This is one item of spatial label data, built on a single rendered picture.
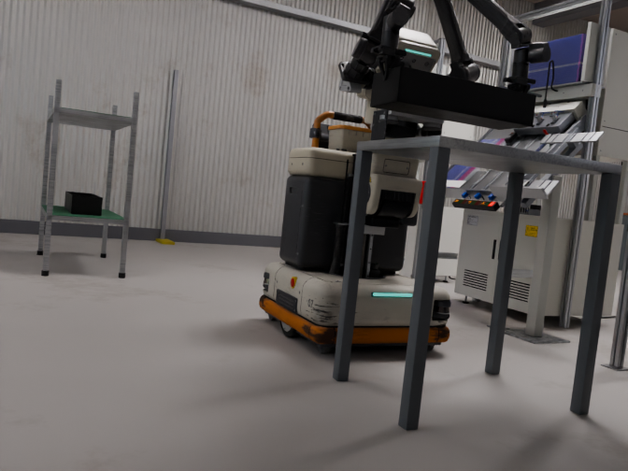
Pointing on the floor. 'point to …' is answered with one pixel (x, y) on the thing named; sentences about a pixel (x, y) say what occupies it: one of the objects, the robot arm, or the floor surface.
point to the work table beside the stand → (524, 162)
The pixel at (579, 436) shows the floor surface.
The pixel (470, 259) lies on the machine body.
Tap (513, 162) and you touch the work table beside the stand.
